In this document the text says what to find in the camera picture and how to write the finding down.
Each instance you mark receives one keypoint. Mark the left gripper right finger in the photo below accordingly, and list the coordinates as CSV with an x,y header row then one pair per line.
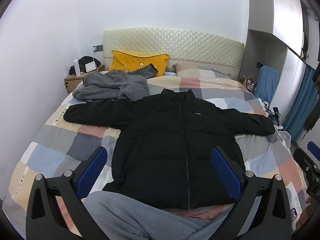
x,y
261,209

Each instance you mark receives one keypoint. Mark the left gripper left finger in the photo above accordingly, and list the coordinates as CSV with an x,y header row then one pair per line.
x,y
44,217

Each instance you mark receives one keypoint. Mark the black puffer jacket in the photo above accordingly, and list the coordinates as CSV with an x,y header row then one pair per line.
x,y
162,155

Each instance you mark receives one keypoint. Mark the grey trousers leg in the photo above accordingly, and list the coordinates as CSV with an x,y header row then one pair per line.
x,y
121,217

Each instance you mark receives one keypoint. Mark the patchwork checkered duvet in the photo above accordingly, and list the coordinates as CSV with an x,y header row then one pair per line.
x,y
61,146

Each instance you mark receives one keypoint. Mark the blue curtain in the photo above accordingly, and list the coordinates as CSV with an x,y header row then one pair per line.
x,y
303,104

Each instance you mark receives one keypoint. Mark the blue towel on chair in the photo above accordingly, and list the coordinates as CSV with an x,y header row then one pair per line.
x,y
266,84

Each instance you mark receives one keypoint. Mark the wooden nightstand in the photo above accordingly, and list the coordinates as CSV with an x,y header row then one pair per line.
x,y
72,81

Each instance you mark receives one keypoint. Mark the grey fleece garment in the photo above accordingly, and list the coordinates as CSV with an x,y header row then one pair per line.
x,y
116,84

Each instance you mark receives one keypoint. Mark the cream quilted headboard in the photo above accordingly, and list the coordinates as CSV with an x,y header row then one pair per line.
x,y
184,46

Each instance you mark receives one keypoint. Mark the white plastic bottle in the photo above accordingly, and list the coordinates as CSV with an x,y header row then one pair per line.
x,y
77,67

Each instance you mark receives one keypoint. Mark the black bag on nightstand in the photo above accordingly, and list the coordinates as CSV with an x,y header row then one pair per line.
x,y
88,64

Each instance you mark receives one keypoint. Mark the yellow pillow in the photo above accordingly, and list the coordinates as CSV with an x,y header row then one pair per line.
x,y
128,61

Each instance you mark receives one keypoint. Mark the pink pillow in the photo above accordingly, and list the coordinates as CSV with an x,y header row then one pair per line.
x,y
184,66

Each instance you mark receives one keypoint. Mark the grey wall cabinet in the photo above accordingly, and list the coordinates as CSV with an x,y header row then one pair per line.
x,y
276,26

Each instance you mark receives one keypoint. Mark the wall socket panel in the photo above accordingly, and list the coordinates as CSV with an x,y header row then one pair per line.
x,y
98,48

